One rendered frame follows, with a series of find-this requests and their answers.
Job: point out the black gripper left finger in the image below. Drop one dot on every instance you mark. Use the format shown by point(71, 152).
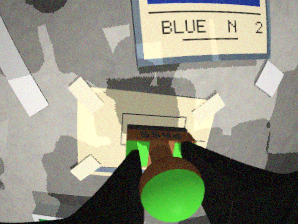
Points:
point(116, 202)

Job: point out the green ink pad in grey tray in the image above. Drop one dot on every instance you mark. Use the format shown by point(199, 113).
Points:
point(50, 211)

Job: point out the white flat bar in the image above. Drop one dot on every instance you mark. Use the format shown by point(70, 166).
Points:
point(18, 75)

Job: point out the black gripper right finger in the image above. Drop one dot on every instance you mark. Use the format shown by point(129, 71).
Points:
point(236, 193)

